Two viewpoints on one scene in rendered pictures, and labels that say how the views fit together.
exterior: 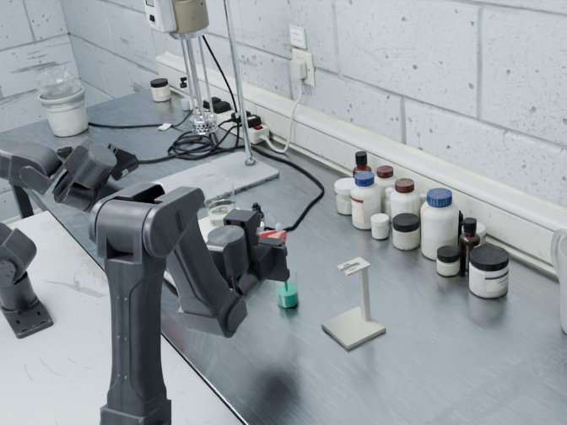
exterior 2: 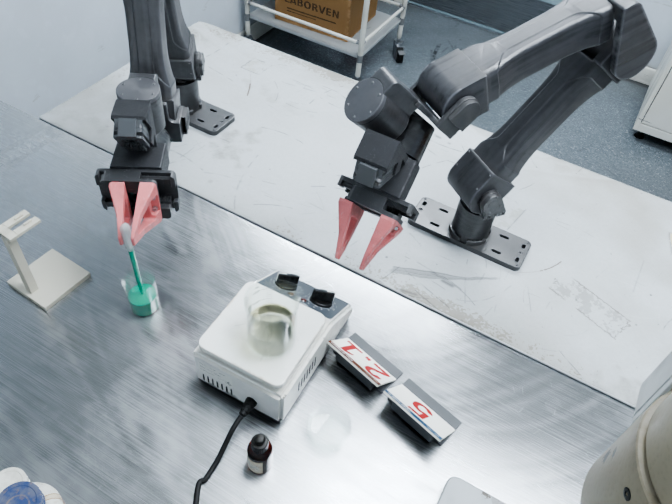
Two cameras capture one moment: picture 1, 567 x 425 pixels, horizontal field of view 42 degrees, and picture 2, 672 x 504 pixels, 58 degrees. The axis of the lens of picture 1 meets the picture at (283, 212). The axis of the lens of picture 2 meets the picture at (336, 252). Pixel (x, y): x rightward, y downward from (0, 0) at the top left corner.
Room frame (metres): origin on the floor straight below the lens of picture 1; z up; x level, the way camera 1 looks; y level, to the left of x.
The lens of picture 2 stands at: (1.68, -0.06, 1.61)
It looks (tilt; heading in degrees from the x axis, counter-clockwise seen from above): 48 degrees down; 144
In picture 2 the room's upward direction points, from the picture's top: 7 degrees clockwise
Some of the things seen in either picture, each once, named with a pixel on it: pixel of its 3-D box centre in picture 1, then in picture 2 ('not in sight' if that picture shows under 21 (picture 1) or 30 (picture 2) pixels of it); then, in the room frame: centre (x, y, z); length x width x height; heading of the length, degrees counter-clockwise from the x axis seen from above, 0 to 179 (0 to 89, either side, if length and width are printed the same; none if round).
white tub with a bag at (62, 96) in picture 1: (62, 98); not in sight; (2.21, 0.63, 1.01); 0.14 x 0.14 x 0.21
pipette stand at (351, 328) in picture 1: (350, 298); (37, 250); (1.02, -0.09, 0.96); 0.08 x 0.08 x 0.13; 27
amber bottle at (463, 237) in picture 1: (469, 242); not in sight; (1.17, -0.34, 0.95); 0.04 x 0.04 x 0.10
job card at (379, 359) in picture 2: not in sight; (365, 358); (1.35, 0.24, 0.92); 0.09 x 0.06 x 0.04; 16
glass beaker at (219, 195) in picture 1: (219, 204); (274, 319); (1.30, 0.12, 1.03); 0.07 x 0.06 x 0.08; 85
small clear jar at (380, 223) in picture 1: (380, 226); (14, 491); (1.32, -0.19, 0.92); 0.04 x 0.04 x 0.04
